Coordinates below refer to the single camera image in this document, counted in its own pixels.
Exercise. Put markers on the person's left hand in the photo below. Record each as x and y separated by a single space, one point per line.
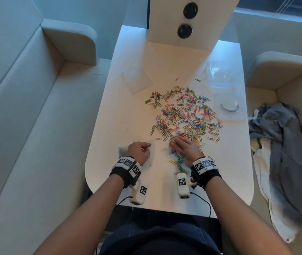
138 151

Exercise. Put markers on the person's right hand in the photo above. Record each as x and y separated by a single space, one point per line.
189 151

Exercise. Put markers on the person's right fingers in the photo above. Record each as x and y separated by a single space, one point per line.
177 144

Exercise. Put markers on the person's left fingers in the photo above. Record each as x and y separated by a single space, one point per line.
145 146

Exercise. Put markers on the small clear plastic bag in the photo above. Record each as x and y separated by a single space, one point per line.
137 80
152 154

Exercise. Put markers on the person's right forearm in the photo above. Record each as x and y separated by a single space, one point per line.
241 217

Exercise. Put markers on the person's left forearm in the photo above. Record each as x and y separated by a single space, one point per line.
87 220

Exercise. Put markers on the black wristband with marker blocks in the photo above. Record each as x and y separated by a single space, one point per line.
128 168
205 169

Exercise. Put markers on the pile of coloured paper clips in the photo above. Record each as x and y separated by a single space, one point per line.
187 116

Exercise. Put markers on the clear plastic lid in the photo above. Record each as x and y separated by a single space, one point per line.
229 114

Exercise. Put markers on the person's dark trousers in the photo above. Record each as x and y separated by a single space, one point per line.
156 216

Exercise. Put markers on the clear plastic container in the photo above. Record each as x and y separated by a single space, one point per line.
220 74

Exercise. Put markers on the white cloth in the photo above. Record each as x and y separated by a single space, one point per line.
266 172

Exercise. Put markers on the person's dark blue shirt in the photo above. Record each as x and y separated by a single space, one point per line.
161 240

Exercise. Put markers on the grey garment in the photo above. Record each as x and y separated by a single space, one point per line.
284 156

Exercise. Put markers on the round black socket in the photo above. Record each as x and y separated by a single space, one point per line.
184 31
190 10

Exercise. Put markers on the beige sofa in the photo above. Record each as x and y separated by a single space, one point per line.
28 116
281 76

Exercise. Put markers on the white panel with sockets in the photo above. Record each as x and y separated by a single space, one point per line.
167 21

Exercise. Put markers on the white wrist camera with marker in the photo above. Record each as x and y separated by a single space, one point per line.
139 193
183 185

